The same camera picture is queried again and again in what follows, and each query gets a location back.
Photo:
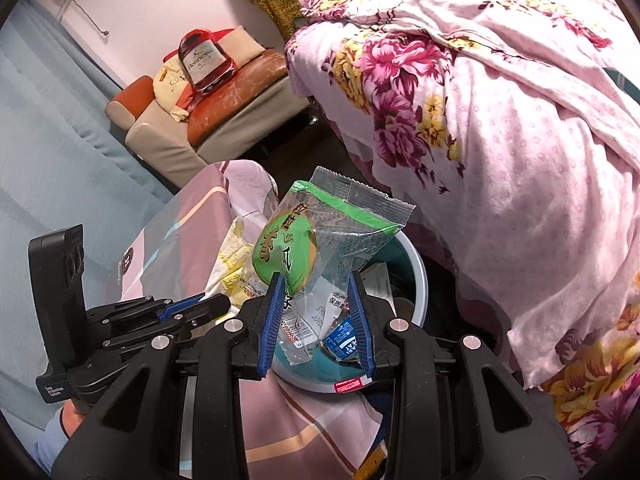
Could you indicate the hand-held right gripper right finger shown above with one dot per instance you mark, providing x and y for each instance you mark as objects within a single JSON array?
[{"x": 360, "y": 325}]

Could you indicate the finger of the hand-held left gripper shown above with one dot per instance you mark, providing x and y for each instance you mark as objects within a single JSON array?
[
  {"x": 182, "y": 306},
  {"x": 150, "y": 331}
]

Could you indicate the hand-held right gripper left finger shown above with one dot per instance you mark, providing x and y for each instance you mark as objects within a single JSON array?
[{"x": 270, "y": 320}]

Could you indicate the green clear snack wrapper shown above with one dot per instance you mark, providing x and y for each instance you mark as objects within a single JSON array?
[{"x": 285, "y": 250}]

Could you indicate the teal bin with white rim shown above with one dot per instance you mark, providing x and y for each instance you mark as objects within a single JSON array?
[{"x": 406, "y": 266}]

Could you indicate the person's left forearm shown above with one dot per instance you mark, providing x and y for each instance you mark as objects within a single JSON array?
[{"x": 50, "y": 442}]

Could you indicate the person's left hand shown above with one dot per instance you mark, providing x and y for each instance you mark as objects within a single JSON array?
[{"x": 75, "y": 415}]

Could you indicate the yellow white plastic wrapper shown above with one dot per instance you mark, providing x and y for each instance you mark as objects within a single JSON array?
[{"x": 232, "y": 265}]

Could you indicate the pink grey tablecloth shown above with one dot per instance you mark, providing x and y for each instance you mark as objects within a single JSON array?
[{"x": 300, "y": 435}]

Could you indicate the light blue curtain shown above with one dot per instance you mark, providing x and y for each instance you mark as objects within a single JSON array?
[{"x": 50, "y": 160}]

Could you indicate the beige armchair with orange seat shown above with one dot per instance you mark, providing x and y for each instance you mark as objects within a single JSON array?
[{"x": 165, "y": 145}]

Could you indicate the pale yellow cushion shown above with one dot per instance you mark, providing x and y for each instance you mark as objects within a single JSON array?
[{"x": 167, "y": 85}]

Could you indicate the pink floral blanket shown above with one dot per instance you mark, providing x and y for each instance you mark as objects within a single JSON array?
[{"x": 500, "y": 135}]

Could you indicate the red bottle-shaped pillow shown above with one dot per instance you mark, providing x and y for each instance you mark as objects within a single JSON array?
[{"x": 202, "y": 60}]

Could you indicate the beige pillow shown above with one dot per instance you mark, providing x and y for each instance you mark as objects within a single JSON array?
[{"x": 247, "y": 45}]

